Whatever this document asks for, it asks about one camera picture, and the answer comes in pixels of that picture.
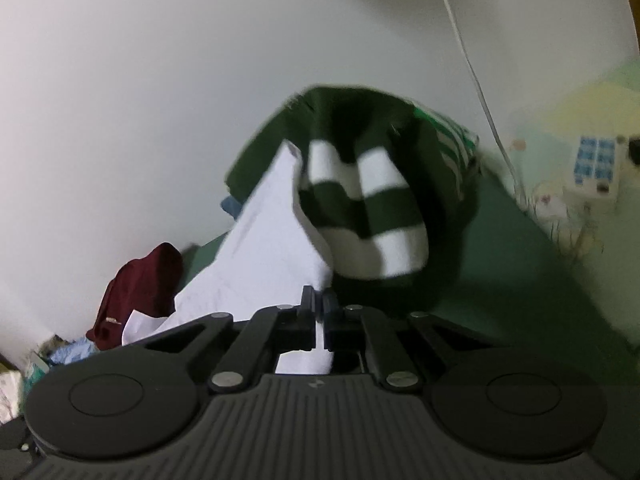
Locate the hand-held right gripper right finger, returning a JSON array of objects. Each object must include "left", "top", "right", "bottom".
[{"left": 322, "top": 290, "right": 507, "bottom": 393}]

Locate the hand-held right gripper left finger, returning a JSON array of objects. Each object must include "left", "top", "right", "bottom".
[{"left": 122, "top": 285, "right": 321, "bottom": 393}]

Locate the white shirt red mark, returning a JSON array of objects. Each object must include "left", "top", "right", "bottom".
[{"left": 122, "top": 140, "right": 335, "bottom": 376}]

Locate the dark green white striped shirt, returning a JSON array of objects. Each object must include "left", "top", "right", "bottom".
[{"left": 224, "top": 85, "right": 482, "bottom": 318}]

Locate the blue garment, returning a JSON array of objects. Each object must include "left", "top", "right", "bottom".
[{"left": 220, "top": 196, "right": 247, "bottom": 220}]

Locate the folded maroon garment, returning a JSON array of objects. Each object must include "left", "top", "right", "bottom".
[{"left": 85, "top": 242, "right": 184, "bottom": 352}]

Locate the green mat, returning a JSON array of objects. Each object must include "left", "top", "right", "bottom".
[{"left": 181, "top": 170, "right": 640, "bottom": 363}]

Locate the thin striped green white garment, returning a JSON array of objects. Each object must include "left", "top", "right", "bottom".
[{"left": 412, "top": 102, "right": 481, "bottom": 181}]

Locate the blue white patterned cloth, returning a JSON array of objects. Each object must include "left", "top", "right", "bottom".
[{"left": 30, "top": 336, "right": 97, "bottom": 386}]

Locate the pale cartoon print bed sheet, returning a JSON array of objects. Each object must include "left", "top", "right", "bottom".
[{"left": 507, "top": 55, "right": 640, "bottom": 313}]

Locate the white power strip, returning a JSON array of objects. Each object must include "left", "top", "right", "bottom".
[{"left": 564, "top": 134, "right": 627, "bottom": 202}]

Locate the white wall cable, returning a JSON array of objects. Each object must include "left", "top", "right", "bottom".
[{"left": 424, "top": 0, "right": 522, "bottom": 192}]

